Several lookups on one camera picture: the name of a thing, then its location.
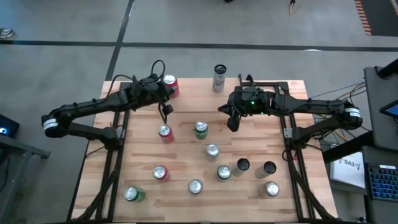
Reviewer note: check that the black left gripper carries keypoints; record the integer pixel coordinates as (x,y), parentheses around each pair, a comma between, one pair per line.
(147,91)

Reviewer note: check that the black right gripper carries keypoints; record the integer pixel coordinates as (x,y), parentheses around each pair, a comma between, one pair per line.
(253,100)

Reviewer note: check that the red Fanta strawberry can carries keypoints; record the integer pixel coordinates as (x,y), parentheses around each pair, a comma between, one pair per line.
(164,130)
(160,172)
(172,85)

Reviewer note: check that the slim Celsius Arctic Vibe can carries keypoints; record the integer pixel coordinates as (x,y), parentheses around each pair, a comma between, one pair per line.
(242,164)
(269,167)
(219,81)

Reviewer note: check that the green Sprite can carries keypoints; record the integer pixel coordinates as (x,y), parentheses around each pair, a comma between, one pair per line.
(131,193)
(201,126)
(224,171)

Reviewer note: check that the silver Diet Coke can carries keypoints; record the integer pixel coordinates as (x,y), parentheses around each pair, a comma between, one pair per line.
(271,188)
(195,186)
(212,150)

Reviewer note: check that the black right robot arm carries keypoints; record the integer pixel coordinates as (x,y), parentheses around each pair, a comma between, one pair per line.
(314,105)

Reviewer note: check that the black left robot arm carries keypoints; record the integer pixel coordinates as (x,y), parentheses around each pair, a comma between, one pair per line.
(93,104)

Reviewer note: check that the white SA3 paper sign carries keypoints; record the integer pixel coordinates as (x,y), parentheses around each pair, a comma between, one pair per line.
(348,171)

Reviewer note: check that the grey metal side table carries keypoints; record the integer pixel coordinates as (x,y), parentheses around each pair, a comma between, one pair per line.
(25,146)

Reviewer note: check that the grey desk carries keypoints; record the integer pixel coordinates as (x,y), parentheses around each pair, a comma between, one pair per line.
(384,130)

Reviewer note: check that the black device blue light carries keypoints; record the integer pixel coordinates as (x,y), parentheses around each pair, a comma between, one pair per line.
(11,124)

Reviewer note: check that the black tablet blue screen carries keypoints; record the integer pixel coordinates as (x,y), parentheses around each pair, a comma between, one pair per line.
(392,109)

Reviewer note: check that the person's shoe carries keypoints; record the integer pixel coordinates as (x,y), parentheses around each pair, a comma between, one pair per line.
(6,33)

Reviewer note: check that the backlit black keyboard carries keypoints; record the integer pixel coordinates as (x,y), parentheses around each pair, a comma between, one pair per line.
(384,183)

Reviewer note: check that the black mat orange edge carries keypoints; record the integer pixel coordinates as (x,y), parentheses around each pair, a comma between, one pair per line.
(382,18)

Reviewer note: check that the black desk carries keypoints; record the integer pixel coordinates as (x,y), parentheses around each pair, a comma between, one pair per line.
(382,211)

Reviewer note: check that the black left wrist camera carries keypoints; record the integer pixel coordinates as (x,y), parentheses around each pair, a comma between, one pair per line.
(168,109)

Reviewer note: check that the silver metal bracket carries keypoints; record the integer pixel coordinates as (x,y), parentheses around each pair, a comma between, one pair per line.
(287,133)
(121,133)

